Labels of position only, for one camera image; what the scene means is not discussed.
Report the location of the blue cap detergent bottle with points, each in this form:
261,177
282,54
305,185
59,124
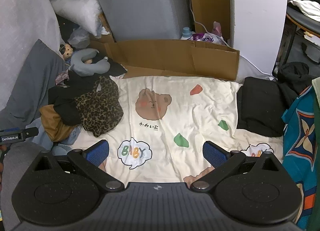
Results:
186,33

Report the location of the white pillow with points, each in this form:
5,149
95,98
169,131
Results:
75,8

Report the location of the grey neck pillow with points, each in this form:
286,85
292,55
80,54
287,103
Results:
77,68

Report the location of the tall cardboard sheet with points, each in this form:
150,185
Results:
210,0

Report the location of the light blue garment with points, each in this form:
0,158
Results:
72,136

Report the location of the floral patterned cloth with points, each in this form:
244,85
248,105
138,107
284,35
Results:
62,77

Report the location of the green cloth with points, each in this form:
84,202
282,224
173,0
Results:
317,146

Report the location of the teal patterned bag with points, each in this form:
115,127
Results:
297,146

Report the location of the flattened cardboard box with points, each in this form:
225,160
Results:
162,55

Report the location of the white cloth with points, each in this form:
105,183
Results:
307,7

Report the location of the clear plastic bag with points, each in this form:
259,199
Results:
78,38

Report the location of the crumpled black garment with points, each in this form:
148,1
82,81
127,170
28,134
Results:
292,75

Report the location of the leopard print garment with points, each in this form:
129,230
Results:
100,111

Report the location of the brown garment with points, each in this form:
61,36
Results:
52,123

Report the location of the flat black cloth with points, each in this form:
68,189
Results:
116,68

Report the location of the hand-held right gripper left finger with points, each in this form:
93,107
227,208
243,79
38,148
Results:
96,152

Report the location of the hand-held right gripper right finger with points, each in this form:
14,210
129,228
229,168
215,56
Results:
215,153

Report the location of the purple detergent pouch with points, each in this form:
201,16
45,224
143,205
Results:
207,37

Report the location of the pink bottle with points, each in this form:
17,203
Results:
217,29

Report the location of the grey cushion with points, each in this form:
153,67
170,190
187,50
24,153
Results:
27,83

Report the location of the white fabric sheet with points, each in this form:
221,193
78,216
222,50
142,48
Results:
22,8

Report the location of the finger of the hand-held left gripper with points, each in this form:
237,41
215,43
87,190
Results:
31,132

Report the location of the small doll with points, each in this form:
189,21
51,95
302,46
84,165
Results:
66,51

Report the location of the cream bear print blanket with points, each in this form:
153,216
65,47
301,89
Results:
175,111

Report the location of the dark grey fabric bag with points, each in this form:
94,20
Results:
300,50

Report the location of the grey appliance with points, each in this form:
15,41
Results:
140,8

